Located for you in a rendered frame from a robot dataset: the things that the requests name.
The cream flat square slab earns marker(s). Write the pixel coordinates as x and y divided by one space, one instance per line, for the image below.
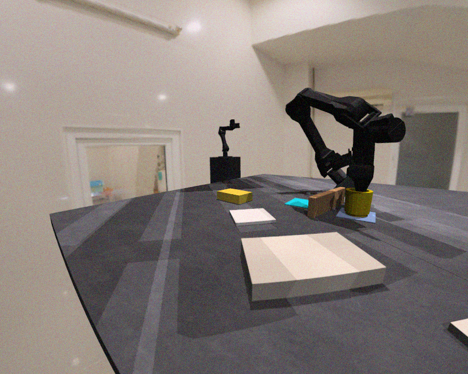
460 330

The beige flat square block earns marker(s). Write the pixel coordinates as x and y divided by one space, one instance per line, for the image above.
298 265

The yellow rectangular block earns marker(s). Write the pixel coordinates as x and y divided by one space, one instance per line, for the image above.
234 196

